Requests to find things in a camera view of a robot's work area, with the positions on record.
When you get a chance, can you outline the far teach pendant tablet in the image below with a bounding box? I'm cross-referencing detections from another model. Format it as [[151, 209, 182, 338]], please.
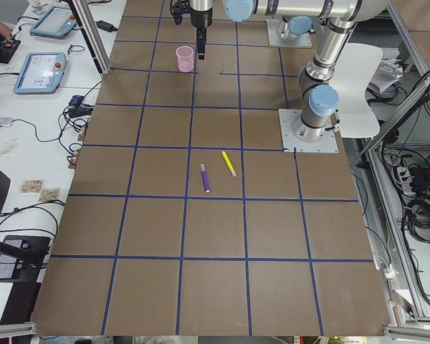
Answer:
[[29, 6, 77, 39]]

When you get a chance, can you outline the pink mesh cup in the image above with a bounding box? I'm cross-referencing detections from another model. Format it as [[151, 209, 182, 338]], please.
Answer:
[[176, 46, 194, 72]]

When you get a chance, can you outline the black power adapter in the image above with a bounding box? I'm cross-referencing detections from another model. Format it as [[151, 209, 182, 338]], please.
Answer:
[[96, 20, 118, 32]]

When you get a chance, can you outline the purple marker pen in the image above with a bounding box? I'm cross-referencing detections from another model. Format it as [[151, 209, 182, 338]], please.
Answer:
[[200, 163, 210, 194]]

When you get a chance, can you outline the coiled black cable bundle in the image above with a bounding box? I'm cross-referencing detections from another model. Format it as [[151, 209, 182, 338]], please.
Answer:
[[403, 196, 430, 245]]

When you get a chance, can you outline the yellow marker pen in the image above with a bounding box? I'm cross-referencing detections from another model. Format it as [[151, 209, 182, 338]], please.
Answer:
[[221, 150, 237, 177]]

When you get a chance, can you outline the white plastic chair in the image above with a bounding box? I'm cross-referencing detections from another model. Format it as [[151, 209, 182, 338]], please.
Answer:
[[330, 43, 383, 138]]

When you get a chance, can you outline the aluminium frame post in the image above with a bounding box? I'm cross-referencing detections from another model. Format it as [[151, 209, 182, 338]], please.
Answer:
[[66, 0, 111, 75]]

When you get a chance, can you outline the near teach pendant tablet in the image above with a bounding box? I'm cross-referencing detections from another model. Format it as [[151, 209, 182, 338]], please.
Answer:
[[14, 52, 67, 95]]

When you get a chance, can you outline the teach pendant tablet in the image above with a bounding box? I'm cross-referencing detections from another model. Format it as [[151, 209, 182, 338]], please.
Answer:
[[14, 52, 67, 95], [29, 6, 77, 39]]

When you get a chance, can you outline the black camera stand base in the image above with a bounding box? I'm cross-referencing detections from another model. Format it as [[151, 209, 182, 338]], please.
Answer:
[[0, 235, 50, 282]]

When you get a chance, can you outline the white power strip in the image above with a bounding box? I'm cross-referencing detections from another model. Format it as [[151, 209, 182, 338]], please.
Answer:
[[395, 166, 414, 196]]

